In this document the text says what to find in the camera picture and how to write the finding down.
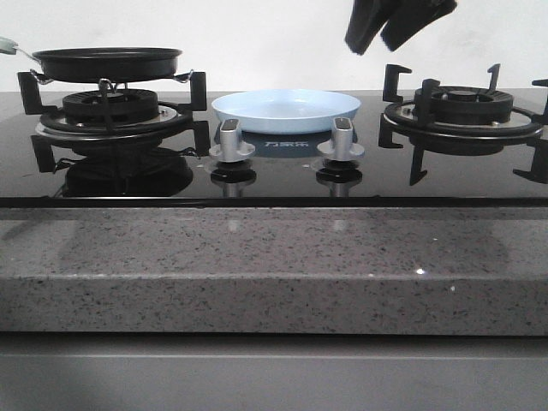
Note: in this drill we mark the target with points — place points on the black pan support grate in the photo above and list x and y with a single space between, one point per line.
119 143
460 143

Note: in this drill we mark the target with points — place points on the silver left stove knob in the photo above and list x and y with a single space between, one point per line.
231 147

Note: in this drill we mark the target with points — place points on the right gas burner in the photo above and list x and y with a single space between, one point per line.
447 108

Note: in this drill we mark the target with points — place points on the black frying pan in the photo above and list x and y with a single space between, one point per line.
117 64

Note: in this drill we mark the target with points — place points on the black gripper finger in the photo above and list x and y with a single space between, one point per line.
366 19
411 17

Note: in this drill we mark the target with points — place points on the gas burner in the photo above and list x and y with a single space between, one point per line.
447 108
85 111

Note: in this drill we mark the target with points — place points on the left gas burner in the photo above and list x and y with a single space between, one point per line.
85 111

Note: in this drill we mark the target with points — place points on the silver right stove knob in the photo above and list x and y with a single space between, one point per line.
341 147

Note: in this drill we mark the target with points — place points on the black left pan support grate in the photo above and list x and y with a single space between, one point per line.
119 143

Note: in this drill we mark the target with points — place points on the silver stove knob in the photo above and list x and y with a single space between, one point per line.
341 147
231 147

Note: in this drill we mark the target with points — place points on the black glass cooktop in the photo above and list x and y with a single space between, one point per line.
399 168

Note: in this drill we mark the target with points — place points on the black right pan support grate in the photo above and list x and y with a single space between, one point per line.
460 143

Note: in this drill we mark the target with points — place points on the light blue plate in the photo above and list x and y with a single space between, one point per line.
285 111

